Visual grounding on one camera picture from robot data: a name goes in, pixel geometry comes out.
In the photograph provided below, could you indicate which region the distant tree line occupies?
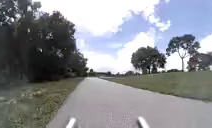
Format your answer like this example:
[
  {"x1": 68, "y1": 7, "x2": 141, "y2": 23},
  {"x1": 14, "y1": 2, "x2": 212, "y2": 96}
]
[{"x1": 88, "y1": 68, "x2": 142, "y2": 78}]

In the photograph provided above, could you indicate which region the grey asphalt path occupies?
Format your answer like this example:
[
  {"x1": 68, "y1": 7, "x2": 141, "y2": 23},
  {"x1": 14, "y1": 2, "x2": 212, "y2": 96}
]
[{"x1": 46, "y1": 76, "x2": 212, "y2": 128}]

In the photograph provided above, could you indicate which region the round dark tree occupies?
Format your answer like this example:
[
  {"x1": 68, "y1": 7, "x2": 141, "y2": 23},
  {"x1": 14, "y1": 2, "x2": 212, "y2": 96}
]
[{"x1": 130, "y1": 45, "x2": 168, "y2": 75}]

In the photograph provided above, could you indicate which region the dark wood of trees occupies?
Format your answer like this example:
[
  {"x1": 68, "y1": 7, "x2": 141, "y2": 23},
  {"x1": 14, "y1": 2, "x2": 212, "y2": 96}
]
[{"x1": 0, "y1": 0, "x2": 90, "y2": 84}]

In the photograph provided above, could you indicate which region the robot's own part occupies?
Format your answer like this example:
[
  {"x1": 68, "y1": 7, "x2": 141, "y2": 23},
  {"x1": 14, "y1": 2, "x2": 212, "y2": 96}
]
[
  {"x1": 137, "y1": 115, "x2": 151, "y2": 128},
  {"x1": 65, "y1": 117, "x2": 77, "y2": 128}
]

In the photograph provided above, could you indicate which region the open grass slope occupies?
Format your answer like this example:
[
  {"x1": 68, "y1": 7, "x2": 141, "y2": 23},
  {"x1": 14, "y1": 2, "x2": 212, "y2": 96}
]
[{"x1": 100, "y1": 70, "x2": 212, "y2": 104}]

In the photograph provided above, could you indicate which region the tall pale-trunked tree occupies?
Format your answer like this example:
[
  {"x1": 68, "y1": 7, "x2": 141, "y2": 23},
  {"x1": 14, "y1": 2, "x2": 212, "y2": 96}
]
[{"x1": 165, "y1": 33, "x2": 201, "y2": 73}]

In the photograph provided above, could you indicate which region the grass verge beside wood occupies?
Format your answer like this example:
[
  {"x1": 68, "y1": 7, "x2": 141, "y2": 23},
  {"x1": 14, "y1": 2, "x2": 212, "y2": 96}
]
[{"x1": 0, "y1": 77, "x2": 85, "y2": 128}]

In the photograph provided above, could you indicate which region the low spreading tree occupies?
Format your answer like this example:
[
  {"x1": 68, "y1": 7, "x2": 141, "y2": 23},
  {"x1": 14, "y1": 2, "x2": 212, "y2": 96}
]
[{"x1": 187, "y1": 46, "x2": 212, "y2": 72}]

